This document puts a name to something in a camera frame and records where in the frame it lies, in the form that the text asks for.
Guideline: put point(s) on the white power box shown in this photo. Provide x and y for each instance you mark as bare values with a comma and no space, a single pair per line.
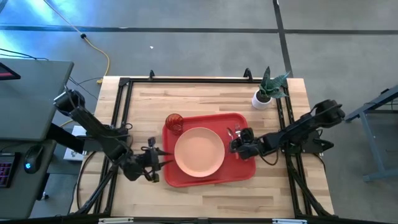
77,130

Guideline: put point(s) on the black keyboard with red lights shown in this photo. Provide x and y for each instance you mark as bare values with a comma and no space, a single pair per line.
6,169

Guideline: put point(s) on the white plant pot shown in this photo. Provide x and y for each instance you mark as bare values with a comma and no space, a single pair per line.
257,104

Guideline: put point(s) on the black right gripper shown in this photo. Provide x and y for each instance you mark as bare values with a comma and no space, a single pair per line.
252,148

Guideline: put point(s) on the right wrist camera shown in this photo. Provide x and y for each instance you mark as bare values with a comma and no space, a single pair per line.
247,133

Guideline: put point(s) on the red faceted cup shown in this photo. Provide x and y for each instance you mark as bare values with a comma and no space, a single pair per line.
174,123

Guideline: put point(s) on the green snake plant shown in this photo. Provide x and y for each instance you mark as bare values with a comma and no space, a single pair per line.
269,87

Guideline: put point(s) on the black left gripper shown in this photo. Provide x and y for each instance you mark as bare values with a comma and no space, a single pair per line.
149,160

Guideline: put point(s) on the black aluminium table frame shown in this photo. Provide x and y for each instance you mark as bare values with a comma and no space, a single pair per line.
186,80

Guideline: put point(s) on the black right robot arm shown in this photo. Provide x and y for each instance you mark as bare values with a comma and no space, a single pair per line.
298,127

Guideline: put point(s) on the grey-blue table frame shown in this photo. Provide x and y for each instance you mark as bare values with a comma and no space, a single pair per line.
370,137

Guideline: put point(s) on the red plastic tray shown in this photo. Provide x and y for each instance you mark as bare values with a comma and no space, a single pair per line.
239,168

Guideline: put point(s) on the peach round plate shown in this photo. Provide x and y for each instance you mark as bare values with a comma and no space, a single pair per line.
199,152

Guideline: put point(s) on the grey desk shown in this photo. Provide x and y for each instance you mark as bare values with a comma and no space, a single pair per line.
31,102

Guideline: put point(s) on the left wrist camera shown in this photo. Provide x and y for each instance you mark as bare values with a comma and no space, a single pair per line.
151,142

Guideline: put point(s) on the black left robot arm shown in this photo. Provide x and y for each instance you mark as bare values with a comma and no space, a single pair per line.
93,124

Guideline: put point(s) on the black computer mouse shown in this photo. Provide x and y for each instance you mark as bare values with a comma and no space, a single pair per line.
33,158

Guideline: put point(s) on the dark screen with red glow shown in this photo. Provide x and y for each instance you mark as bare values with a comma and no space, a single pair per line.
7,73

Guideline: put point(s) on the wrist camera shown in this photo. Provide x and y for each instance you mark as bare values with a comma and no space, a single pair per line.
151,142
247,133

